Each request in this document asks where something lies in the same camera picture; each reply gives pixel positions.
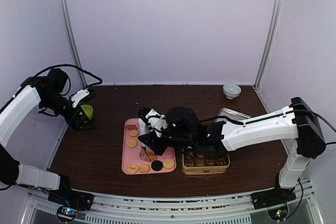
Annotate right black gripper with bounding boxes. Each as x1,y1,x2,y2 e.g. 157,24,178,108
138,127,195,156

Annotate star butter cookie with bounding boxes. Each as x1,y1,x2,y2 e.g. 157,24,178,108
139,148,157,162

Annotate metal serving tongs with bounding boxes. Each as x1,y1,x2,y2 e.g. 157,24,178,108
138,119,149,150

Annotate plain round cookie bottom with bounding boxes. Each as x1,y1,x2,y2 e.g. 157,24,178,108
139,164,150,173

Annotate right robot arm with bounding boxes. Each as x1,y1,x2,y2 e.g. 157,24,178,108
138,97,327,204

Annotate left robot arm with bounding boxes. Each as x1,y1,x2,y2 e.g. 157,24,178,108
1,65,96,205

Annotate pink sandwich cookie lower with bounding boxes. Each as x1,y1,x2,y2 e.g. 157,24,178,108
162,150,174,159

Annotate green plastic bowl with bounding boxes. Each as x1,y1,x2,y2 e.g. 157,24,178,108
81,104,93,120

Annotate black sandwich cookie lower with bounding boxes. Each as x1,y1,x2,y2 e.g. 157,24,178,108
151,160,163,172

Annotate beige round biscuit corner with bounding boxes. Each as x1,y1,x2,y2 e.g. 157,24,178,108
163,158,175,169

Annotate beige round biscuit left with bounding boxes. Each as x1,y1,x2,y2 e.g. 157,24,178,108
126,138,138,148

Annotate pink plastic tray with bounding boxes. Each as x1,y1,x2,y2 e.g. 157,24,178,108
121,119,176,175

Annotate biscuit with pink stick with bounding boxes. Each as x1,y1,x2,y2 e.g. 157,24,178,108
126,163,139,174

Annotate gold cookie tin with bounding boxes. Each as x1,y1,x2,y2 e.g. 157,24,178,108
182,151,230,175

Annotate silver tin lid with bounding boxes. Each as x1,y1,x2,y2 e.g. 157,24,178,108
214,108,251,126

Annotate pale ceramic bowl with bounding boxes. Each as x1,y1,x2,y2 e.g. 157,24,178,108
223,83,242,99

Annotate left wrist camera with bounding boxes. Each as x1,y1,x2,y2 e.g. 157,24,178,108
70,87,97,108

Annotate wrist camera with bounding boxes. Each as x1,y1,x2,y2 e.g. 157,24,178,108
138,107,168,137
70,87,97,108

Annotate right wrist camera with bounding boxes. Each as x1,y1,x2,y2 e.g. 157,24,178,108
138,107,168,137

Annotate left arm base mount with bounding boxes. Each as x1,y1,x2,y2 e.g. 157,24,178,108
46,190,94,223

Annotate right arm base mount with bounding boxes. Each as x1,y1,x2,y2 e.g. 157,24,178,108
251,188,296,222

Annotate left aluminium frame post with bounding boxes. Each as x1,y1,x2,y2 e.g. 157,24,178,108
55,0,88,90

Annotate aluminium frame post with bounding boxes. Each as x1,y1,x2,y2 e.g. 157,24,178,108
55,0,88,90
254,0,284,90

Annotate right aluminium frame post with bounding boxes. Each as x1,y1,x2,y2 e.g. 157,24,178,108
254,0,284,90

